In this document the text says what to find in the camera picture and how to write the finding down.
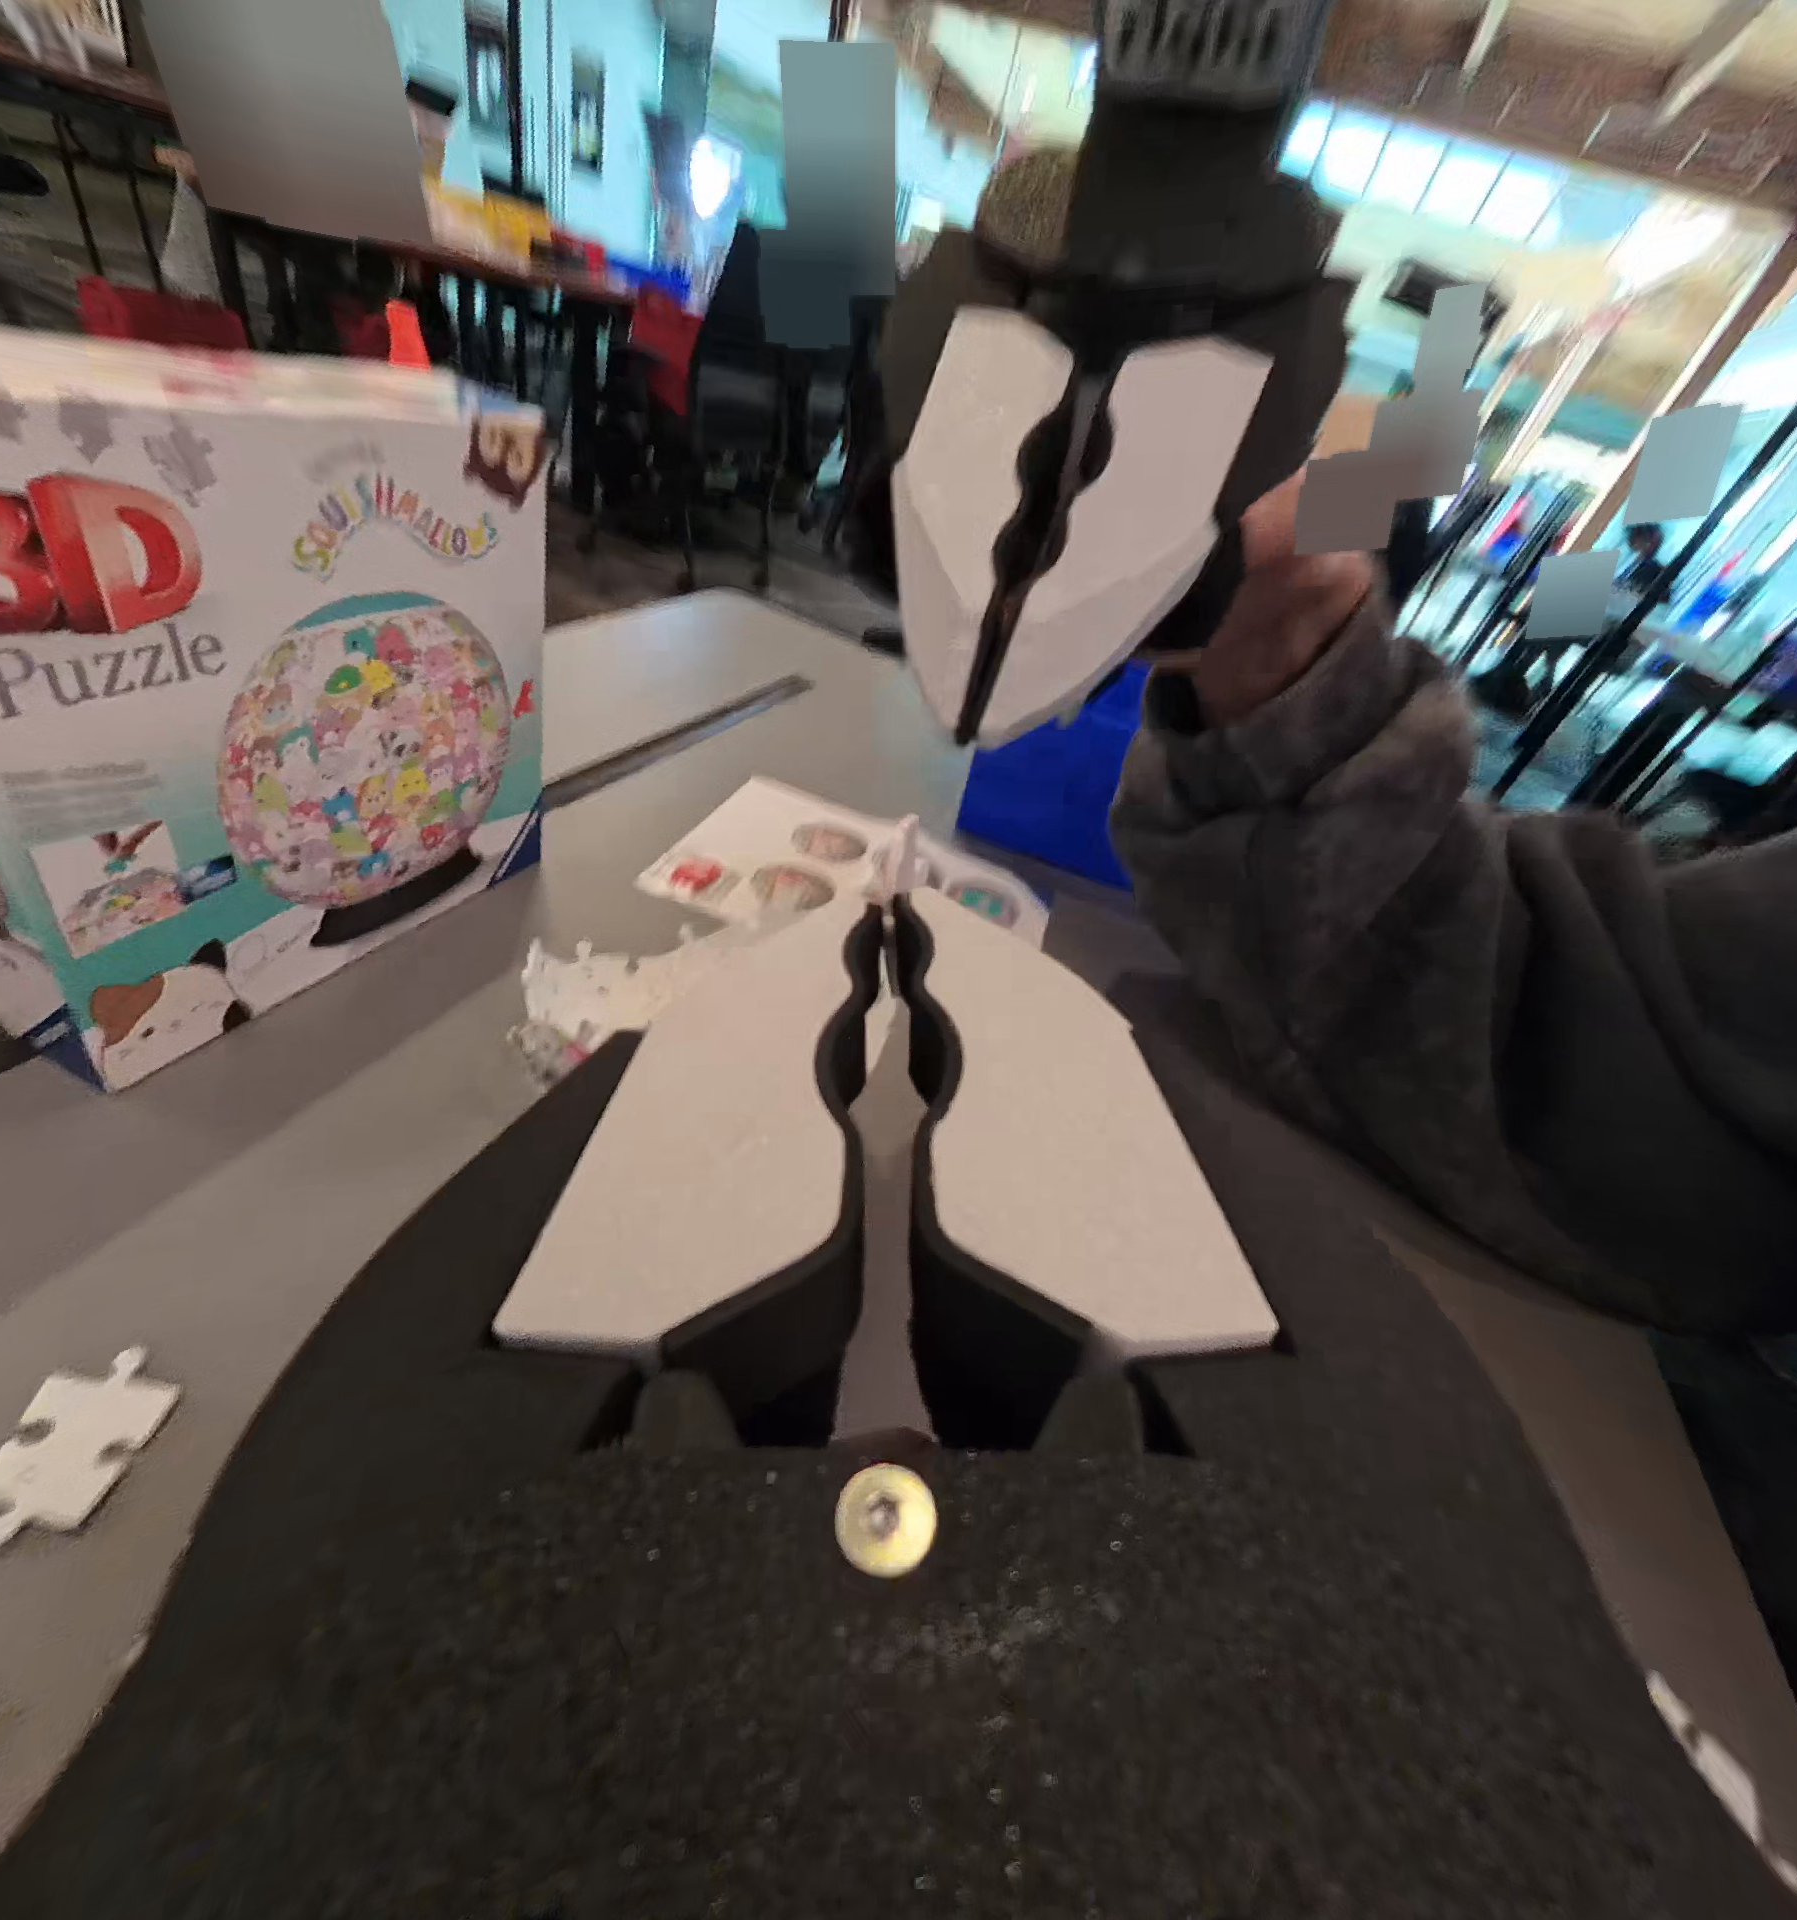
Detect single white puzzle piece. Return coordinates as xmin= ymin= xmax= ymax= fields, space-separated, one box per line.
xmin=865 ymin=814 xmax=925 ymax=996

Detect partly built puzzle ball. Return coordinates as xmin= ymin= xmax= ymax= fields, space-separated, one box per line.
xmin=512 ymin=931 xmax=721 ymax=1085

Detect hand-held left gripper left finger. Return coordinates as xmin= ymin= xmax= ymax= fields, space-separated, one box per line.
xmin=490 ymin=900 xmax=892 ymax=1449

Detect red chair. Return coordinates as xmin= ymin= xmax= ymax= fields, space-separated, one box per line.
xmin=77 ymin=275 xmax=249 ymax=353
xmin=619 ymin=285 xmax=709 ymax=429

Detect person's right forearm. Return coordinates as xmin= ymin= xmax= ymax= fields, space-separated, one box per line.
xmin=1107 ymin=593 xmax=1797 ymax=1336

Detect colourful puzzle box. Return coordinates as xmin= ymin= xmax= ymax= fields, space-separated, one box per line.
xmin=0 ymin=321 xmax=550 ymax=1094

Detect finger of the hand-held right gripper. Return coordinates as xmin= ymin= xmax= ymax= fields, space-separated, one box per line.
xmin=893 ymin=310 xmax=1087 ymax=738
xmin=967 ymin=338 xmax=1267 ymax=748

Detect person's right hand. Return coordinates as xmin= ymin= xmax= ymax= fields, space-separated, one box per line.
xmin=1199 ymin=517 xmax=1377 ymax=706

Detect printed instruction leaflet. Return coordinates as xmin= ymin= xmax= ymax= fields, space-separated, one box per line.
xmin=635 ymin=775 xmax=1054 ymax=951

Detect scattered loose puzzle pieces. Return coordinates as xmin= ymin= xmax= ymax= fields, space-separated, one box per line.
xmin=0 ymin=1346 xmax=183 ymax=1779

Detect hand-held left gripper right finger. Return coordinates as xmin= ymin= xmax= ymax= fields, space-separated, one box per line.
xmin=898 ymin=897 xmax=1279 ymax=1449

